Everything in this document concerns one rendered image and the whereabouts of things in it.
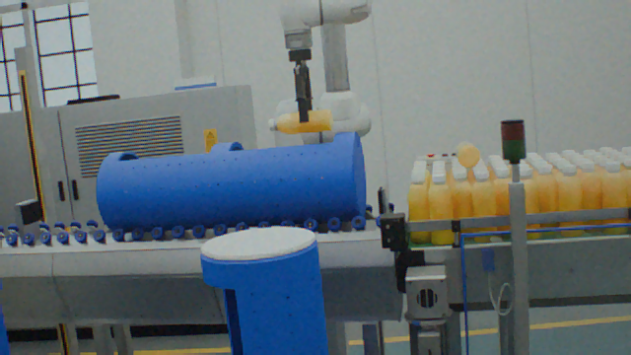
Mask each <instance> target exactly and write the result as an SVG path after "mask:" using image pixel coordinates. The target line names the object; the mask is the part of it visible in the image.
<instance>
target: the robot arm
mask: <svg viewBox="0 0 631 355"><path fill-rule="evenodd" d="M370 14H371V3H370V0H280V1H279V16H280V22H281V26H282V28H283V32H284V39H285V47H286V49H290V51H288V56H289V62H295V68H293V71H294V78H295V92H296V98H295V99H292V100H287V101H283V102H280V103H279V105H278V107H277V109H276V112H275V118H276V119H278V117H280V116H281V114H284V113H287V112H293V111H298V112H299V122H300V123H308V122H310V118H309V110H315V109H326V108H330V109H331V110H332V114H333V130H332V131H322V132H321V131H320V132H311V133H299V134H286V133H282V132H280V131H279V130H278V131H276V130H275V131H274V140H275V146H276V148H277V147H290V146H302V145H314V144H326V143H333V141H334V136H335V134H336V133H339V132H352V131H356V132H357V133H358V134H359V136H360V139H361V137H363V136H365V135H366V134H367V133H368V132H369V131H370V130H371V125H372V117H371V111H370V110H369V108H368V106H367V105H365V104H364V103H360V101H359V98H358V95H357V94H355V93H354V92H353V91H352V90H350V81H349V68H348V55H347V43H346V27H345V26H346V25H353V24H357V23H360V22H362V21H364V20H366V19H367V18H368V17H369V16H370ZM316 26H320V36H321V48H322V59H323V71H324V82H325V93H324V94H323V95H322V97H321V98H320V107H313V101H312V100H313V99H314V98H313V94H312V84H311V76H310V67H308V65H307V61H311V60H313V55H312V50H311V49H310V47H313V46H314V43H313V31H312V27H316ZM275 118H274V119H275Z"/></svg>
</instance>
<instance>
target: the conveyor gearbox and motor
mask: <svg viewBox="0 0 631 355"><path fill-rule="evenodd" d="M405 284H406V293H405V296H406V308H407V311H406V312H405V313H404V314H403V316H404V319H405V320H406V321H407V322H408V324H409V336H410V348H411V350H410V355H451V347H452V344H451V330H450V320H451V319H452V318H453V316H454V312H453V310H452V308H450V307H449V295H448V282H447V269H446V267H445V266H443V265H438V266H413V267H408V268H407V272H406V279H405Z"/></svg>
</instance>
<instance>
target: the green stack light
mask: <svg viewBox="0 0 631 355"><path fill-rule="evenodd" d="M501 150H502V151H501V152H502V156H503V160H504V161H517V160H524V159H527V146H526V139H525V140H519V141H509V140H501Z"/></svg>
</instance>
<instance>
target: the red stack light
mask: <svg viewBox="0 0 631 355"><path fill-rule="evenodd" d="M500 135H501V136H500V137H501V140H509V141H519V140H525V139H526V129H525V123H519V124H500Z"/></svg>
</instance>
